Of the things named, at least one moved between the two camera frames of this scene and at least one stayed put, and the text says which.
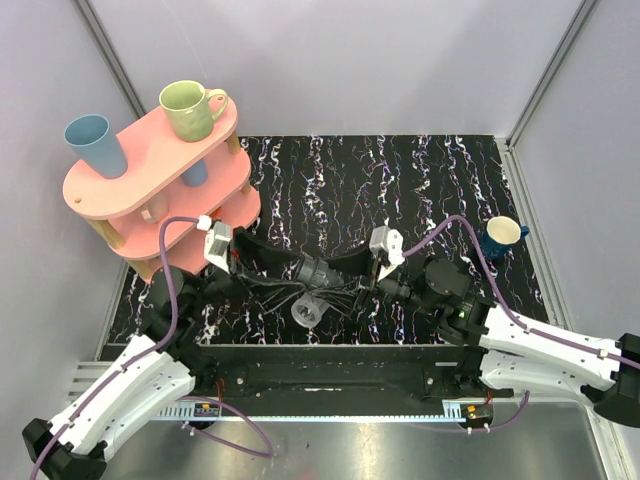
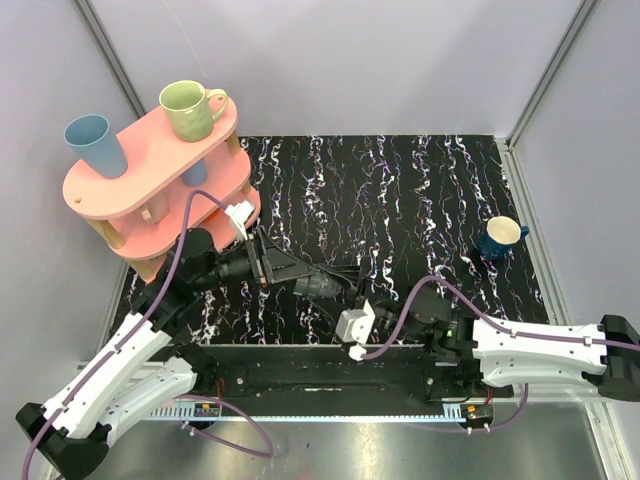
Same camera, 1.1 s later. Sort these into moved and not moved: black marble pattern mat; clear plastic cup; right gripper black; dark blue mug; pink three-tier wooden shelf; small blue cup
Moved: clear plastic cup; right gripper black
Not moved: pink three-tier wooden shelf; small blue cup; dark blue mug; black marble pattern mat
